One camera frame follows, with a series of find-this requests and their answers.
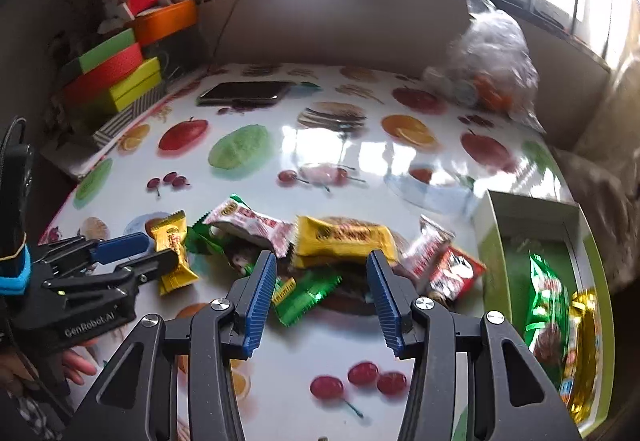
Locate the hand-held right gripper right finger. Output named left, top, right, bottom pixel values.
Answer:
left=366, top=249, right=583, bottom=441

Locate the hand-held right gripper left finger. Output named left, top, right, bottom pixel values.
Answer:
left=62, top=251, right=278, bottom=441

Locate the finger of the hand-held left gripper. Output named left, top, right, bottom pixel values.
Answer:
left=30, top=231, right=151, bottom=279
left=42, top=248, right=181, bottom=294

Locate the small gold candy packet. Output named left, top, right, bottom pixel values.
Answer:
left=150, top=211, right=199, bottom=297

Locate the green biscuit packet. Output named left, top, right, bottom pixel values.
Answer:
left=522, top=252, right=573, bottom=369
left=187, top=216, right=344, bottom=328

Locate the red white snack packet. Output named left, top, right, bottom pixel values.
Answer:
left=404, top=215, right=456, bottom=283

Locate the white brown candy packet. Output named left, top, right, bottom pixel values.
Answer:
left=202, top=201, right=294, bottom=258

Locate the yellow candy packet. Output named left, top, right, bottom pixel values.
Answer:
left=291, top=215, right=399, bottom=270

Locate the green cardboard box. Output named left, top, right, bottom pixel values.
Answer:
left=472, top=190, right=617, bottom=439

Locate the person's left hand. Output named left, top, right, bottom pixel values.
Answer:
left=60, top=346, right=99, bottom=386

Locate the fruit print tablecloth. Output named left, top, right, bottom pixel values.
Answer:
left=37, top=64, right=576, bottom=441

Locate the red dark snack packet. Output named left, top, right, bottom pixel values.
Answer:
left=426, top=246, right=487, bottom=305

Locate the black white striped box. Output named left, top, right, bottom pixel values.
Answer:
left=92, top=86, right=169, bottom=148

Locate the yellow-green box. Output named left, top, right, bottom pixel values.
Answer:
left=107, top=56, right=164, bottom=115

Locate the red flat box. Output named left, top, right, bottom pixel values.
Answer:
left=62, top=44, right=144, bottom=107

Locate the light green flat box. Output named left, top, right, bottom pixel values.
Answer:
left=77, top=28, right=138, bottom=74

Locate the black smartphone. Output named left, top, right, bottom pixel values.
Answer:
left=197, top=81, right=296, bottom=108

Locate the orange box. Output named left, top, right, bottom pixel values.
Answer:
left=132, top=0, right=199, bottom=47

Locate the orange wrapped item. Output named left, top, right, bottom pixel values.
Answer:
left=470, top=74, right=516, bottom=114

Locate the patterned cream cloth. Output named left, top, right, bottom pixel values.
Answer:
left=550, top=61, right=640, bottom=292

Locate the clear plastic bag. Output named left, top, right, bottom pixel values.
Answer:
left=422, top=0, right=546, bottom=134

